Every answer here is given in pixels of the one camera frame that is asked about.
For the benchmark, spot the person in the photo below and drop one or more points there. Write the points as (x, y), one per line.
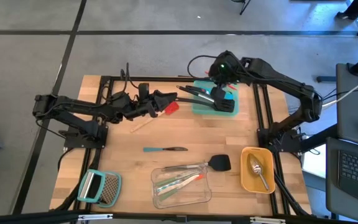
(357, 7)

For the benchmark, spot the black tripod leg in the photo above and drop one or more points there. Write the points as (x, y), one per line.
(245, 7)

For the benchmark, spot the clear plastic container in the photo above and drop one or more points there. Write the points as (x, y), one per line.
(197, 199)

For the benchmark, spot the black aluminium table frame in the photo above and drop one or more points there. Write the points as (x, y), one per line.
(154, 79)

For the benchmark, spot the silver rig bracket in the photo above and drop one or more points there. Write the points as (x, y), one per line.
(95, 216)
(267, 220)

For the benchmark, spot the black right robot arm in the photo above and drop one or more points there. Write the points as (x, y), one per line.
(278, 77)

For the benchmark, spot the yellow plastic container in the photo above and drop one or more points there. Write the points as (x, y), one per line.
(247, 183)

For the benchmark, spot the grey desk surface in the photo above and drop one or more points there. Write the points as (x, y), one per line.
(332, 186)
(353, 118)

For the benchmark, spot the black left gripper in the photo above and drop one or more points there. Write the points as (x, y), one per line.
(145, 107)

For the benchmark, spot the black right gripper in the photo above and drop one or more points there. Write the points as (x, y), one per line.
(225, 67)

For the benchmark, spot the black horizontal rig bar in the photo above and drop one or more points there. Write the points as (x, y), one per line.
(26, 216)

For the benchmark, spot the steel scoop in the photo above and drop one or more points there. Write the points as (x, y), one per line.
(255, 166)

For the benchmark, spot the black slanted support beam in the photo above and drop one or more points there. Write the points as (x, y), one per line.
(319, 138)

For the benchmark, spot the teal box grater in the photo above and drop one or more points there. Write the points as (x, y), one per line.
(99, 188)

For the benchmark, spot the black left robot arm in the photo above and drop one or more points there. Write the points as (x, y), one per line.
(73, 107)

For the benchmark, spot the orange silicone spatula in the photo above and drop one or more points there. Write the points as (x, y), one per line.
(233, 87)

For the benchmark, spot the teal plastic container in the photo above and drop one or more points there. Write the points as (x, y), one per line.
(204, 111)

